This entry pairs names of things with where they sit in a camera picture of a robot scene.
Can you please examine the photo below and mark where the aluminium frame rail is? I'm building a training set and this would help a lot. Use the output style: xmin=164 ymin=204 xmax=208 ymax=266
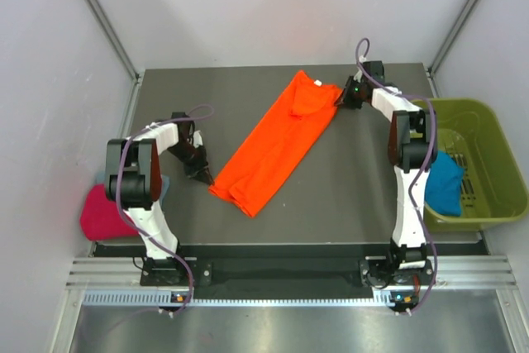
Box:
xmin=66 ymin=255 xmax=517 ymax=290

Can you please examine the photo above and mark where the orange t shirt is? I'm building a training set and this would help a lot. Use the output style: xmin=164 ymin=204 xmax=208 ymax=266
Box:
xmin=209 ymin=70 xmax=342 ymax=217

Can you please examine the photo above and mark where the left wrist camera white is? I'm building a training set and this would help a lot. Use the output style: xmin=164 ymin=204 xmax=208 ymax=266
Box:
xmin=193 ymin=131 xmax=203 ymax=148

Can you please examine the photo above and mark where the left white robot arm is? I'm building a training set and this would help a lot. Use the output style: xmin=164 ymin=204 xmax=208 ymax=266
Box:
xmin=104 ymin=112 xmax=213 ymax=285

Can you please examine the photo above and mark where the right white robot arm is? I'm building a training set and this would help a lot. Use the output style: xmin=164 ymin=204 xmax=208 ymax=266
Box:
xmin=336 ymin=60 xmax=436 ymax=289

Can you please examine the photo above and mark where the red folded t shirt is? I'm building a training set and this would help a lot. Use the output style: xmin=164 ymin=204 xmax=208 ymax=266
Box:
xmin=79 ymin=184 xmax=138 ymax=241

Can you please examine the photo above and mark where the slotted cable duct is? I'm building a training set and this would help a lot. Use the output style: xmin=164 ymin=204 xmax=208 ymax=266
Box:
xmin=83 ymin=290 xmax=412 ymax=308

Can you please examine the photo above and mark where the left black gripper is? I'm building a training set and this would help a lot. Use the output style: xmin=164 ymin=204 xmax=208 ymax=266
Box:
xmin=167 ymin=142 xmax=214 ymax=186

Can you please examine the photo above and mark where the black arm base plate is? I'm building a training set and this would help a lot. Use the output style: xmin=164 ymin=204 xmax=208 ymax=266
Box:
xmin=141 ymin=257 xmax=433 ymax=290

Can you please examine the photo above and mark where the grey folded t shirt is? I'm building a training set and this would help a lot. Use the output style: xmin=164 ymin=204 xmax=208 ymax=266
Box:
xmin=94 ymin=171 xmax=170 ymax=202

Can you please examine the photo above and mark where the blue t shirt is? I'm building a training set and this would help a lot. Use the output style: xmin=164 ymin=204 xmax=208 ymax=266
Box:
xmin=425 ymin=151 xmax=465 ymax=217

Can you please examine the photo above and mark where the olive green plastic bin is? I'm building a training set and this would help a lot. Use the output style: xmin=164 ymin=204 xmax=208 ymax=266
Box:
xmin=424 ymin=98 xmax=528 ymax=232

